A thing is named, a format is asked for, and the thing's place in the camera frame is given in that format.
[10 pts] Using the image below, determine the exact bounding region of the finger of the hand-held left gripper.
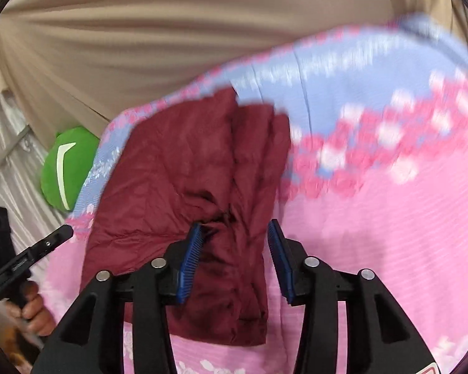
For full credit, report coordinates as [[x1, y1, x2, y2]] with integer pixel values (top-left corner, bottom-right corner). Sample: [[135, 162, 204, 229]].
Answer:
[[29, 224, 74, 261]]

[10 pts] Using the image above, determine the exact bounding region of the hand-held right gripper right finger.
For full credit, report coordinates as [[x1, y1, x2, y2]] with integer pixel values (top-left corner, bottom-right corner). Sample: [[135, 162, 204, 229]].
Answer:
[[267, 219, 439, 374]]

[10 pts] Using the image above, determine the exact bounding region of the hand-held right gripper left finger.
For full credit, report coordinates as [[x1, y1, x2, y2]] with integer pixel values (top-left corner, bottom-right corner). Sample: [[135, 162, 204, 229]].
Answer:
[[30, 222, 207, 374]]

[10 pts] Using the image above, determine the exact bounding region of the maroon quilted jacket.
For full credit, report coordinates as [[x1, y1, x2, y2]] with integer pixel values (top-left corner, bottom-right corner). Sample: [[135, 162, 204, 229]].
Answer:
[[80, 88, 293, 347]]

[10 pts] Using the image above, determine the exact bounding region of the person's left hand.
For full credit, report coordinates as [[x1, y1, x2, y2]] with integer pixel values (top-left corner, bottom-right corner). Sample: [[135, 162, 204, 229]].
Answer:
[[4, 280, 58, 338]]

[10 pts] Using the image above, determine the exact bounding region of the green pillow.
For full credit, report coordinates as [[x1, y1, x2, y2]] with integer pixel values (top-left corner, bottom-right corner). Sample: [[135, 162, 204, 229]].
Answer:
[[40, 126, 102, 213]]

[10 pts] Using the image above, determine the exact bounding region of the silvery white curtain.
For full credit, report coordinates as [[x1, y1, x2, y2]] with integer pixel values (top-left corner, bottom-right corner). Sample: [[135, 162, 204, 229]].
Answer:
[[0, 37, 69, 227]]

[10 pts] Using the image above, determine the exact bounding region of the floral pink and blue bedsheet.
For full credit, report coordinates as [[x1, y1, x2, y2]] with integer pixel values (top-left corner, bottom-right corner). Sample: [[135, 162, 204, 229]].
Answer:
[[49, 13, 468, 374]]

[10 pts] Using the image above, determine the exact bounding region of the beige curtain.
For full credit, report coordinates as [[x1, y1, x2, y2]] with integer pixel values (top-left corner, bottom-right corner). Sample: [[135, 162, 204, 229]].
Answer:
[[0, 0, 468, 152]]

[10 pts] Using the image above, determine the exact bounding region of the grey metal frame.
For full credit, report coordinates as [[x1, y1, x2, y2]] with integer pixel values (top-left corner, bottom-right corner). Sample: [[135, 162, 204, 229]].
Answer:
[[0, 124, 35, 188]]

